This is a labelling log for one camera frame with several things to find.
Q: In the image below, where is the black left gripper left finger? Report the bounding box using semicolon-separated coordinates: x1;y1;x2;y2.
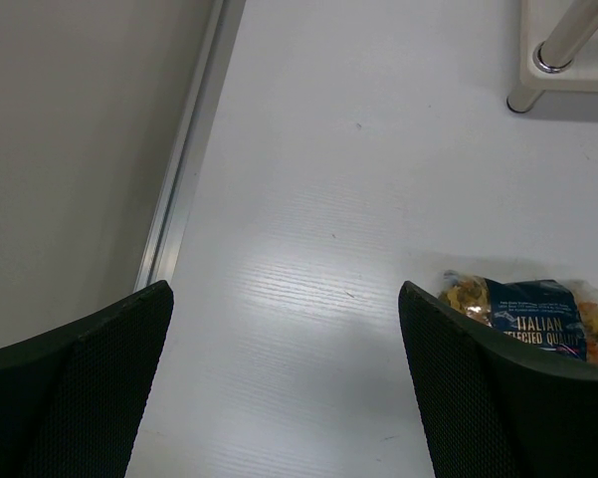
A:
0;281;174;477

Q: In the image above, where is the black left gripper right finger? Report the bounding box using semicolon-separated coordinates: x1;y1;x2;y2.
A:
398;282;598;477

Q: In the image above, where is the Agnesi fusilli pasta bag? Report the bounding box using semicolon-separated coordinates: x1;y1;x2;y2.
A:
439;271;598;365

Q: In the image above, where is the white two-tier shelf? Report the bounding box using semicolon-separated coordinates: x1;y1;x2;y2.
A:
506;1;598;114

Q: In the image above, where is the aluminium table edge rail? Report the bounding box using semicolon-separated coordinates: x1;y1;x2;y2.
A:
133;1;246;291

